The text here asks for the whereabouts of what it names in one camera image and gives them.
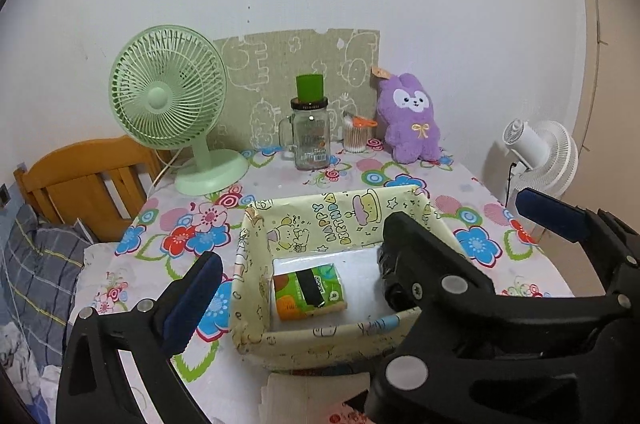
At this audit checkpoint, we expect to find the green orange tissue pack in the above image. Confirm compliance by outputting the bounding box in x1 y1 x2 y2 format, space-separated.
272 263 347 322

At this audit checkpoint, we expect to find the grey plaid bedding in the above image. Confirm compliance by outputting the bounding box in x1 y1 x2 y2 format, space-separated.
0 197 94 405

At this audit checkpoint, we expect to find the pink tissue pack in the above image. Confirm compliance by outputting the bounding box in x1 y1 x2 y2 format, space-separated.
319 390 373 424

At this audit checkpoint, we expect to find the floral tablecloth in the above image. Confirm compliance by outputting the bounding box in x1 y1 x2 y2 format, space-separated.
75 141 570 423

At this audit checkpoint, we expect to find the white tissue stack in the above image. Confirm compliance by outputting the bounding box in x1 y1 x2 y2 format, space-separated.
258 373 370 423

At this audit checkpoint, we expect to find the cream cartoon fabric storage box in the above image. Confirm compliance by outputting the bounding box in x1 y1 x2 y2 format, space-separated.
230 185 463 371

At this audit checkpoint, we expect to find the wooden chair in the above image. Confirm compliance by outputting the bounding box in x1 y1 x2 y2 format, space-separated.
14 136 169 242

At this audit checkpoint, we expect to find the white desk fan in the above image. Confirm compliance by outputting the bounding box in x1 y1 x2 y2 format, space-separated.
502 119 579 199

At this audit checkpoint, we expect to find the purple plush bunny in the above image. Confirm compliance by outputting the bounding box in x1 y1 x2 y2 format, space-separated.
376 72 440 164

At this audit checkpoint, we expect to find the toothpick jar orange lid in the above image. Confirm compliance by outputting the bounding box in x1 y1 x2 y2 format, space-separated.
343 112 378 153

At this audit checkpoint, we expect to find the glass mason jar mug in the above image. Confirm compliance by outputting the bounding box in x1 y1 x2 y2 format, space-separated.
279 98 331 171

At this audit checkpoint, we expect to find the green desk fan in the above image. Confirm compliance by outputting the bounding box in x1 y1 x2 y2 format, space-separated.
108 25 248 196

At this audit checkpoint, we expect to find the green cup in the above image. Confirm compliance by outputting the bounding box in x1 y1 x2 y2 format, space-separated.
296 74 324 103

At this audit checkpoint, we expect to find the beige cartoon cardboard panel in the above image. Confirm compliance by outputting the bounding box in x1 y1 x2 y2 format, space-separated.
207 28 380 151

